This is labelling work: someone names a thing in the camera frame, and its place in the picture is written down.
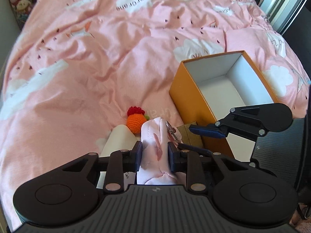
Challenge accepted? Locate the small gold cardboard box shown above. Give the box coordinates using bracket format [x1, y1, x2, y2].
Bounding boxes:
[177, 122, 204, 148]

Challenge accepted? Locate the pink plush pouch with carabiner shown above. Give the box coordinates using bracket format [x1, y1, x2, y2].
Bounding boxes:
[137, 117, 186, 185]

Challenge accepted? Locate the white glasses case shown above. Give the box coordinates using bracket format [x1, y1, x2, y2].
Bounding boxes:
[97, 125, 138, 189]

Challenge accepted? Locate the orange cardboard box white inside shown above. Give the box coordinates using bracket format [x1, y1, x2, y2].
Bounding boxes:
[169, 50, 280, 162]

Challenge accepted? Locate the orange crochet fruit toy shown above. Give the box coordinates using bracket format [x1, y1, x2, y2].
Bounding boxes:
[126, 106, 150, 135]

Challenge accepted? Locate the pink patterned bed duvet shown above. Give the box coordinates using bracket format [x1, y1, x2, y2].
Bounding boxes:
[1, 0, 309, 231]

